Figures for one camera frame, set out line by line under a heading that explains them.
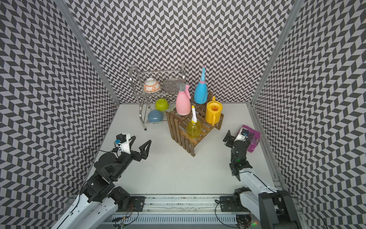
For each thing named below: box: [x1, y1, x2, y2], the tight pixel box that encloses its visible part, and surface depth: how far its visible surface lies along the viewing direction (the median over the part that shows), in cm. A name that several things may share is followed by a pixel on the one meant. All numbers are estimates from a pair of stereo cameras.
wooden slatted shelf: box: [165, 91, 225, 157], surface depth 83 cm
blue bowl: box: [147, 109, 164, 123], surface depth 104 cm
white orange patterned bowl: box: [143, 77, 161, 94], surface depth 89 cm
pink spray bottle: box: [175, 83, 192, 116], surface depth 73 cm
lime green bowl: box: [155, 98, 170, 112], surface depth 111 cm
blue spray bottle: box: [193, 65, 208, 105], surface depth 78 cm
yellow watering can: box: [205, 96, 223, 126], surface depth 83 cm
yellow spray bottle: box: [186, 105, 202, 139], surface depth 77 cm
